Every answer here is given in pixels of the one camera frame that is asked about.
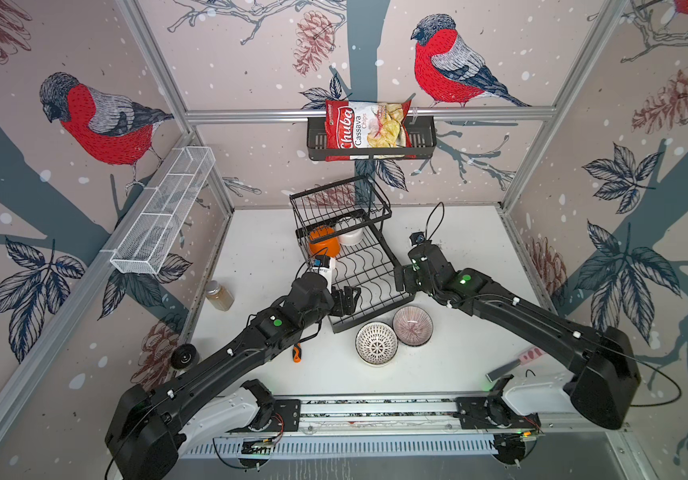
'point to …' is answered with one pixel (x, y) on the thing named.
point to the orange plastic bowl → (329, 247)
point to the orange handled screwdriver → (297, 353)
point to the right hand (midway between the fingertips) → (404, 274)
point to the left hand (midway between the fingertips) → (350, 291)
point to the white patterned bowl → (376, 344)
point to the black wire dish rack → (367, 264)
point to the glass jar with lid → (218, 295)
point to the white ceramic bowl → (351, 237)
